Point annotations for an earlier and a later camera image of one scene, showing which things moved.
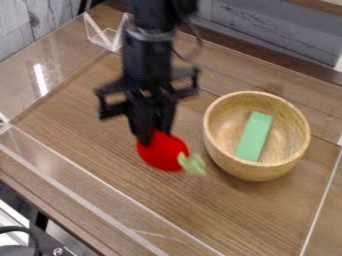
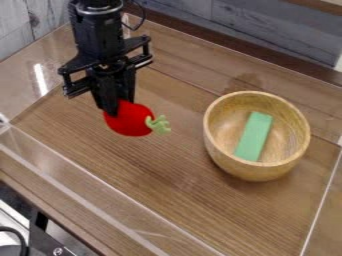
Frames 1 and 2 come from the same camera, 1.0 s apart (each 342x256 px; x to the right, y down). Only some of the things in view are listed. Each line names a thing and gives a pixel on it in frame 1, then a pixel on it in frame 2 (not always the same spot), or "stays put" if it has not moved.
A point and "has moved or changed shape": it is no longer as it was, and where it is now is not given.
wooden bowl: x=286 y=142 stays put
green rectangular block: x=254 y=136 stays put
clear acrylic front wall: x=115 y=217 stays put
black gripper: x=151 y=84 -> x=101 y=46
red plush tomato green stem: x=166 y=153 has moved or changed shape
